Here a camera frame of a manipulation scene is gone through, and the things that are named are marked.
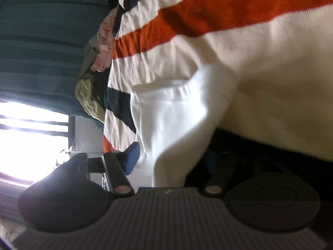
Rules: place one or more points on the olive garment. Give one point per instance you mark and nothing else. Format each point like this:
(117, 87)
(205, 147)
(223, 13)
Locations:
(88, 57)

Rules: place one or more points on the white garment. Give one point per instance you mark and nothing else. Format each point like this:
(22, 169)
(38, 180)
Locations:
(177, 119)

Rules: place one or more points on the cream knit cloth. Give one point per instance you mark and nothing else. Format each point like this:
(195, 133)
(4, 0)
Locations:
(89, 99)

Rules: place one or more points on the pink garment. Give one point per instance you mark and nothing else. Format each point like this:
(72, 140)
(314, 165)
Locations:
(105, 39)

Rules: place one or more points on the dark clothes pile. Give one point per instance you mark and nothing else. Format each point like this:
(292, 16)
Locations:
(100, 86)

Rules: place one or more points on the orange black striped blanket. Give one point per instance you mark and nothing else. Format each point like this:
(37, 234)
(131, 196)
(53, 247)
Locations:
(234, 18)

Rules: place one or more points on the window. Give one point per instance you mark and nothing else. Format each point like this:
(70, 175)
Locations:
(28, 140)

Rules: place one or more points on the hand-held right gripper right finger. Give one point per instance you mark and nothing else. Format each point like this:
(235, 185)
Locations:
(216, 178)

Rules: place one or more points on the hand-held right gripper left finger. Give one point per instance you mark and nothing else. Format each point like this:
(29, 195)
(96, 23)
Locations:
(133, 158)

